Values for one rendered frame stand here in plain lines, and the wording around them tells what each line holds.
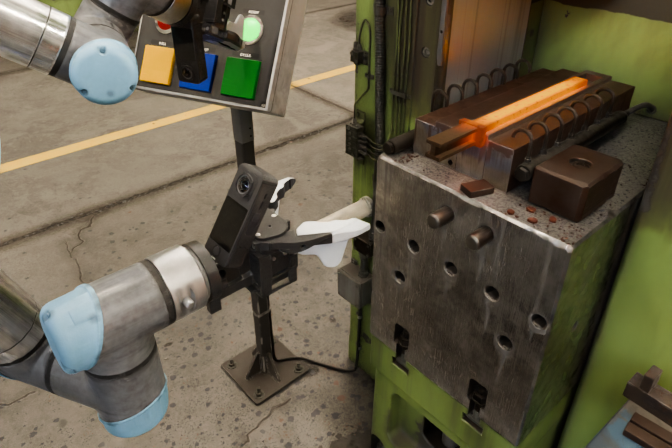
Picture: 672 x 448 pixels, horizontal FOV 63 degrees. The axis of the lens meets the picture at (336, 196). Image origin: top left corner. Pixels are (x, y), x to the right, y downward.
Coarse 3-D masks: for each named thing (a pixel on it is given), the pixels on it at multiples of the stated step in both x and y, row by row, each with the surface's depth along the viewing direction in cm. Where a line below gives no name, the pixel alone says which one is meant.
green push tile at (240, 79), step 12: (228, 60) 108; (240, 60) 107; (252, 60) 106; (228, 72) 108; (240, 72) 107; (252, 72) 106; (228, 84) 108; (240, 84) 107; (252, 84) 106; (240, 96) 107; (252, 96) 106
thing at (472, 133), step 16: (576, 80) 106; (528, 96) 99; (544, 96) 99; (560, 96) 101; (496, 112) 93; (512, 112) 93; (464, 128) 86; (480, 128) 86; (432, 144) 82; (448, 144) 82; (464, 144) 86; (480, 144) 87
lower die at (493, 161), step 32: (480, 96) 106; (512, 96) 104; (576, 96) 103; (608, 96) 103; (416, 128) 98; (448, 128) 92; (512, 128) 91; (576, 128) 97; (480, 160) 90; (512, 160) 85
